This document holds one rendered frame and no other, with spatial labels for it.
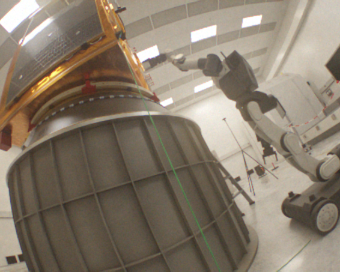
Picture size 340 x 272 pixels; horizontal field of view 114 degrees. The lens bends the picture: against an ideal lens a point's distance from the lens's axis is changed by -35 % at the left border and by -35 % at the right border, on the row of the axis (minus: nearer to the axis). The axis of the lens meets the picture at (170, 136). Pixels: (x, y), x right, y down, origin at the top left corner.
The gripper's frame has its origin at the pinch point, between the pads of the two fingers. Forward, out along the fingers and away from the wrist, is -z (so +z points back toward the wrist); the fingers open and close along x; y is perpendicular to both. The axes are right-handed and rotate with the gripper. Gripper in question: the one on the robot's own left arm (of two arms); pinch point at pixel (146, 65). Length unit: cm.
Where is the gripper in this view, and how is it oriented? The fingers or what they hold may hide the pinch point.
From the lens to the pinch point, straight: 162.8
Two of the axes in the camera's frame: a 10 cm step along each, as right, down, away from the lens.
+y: -3.9, -8.5, 3.5
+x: 1.7, 3.1, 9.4
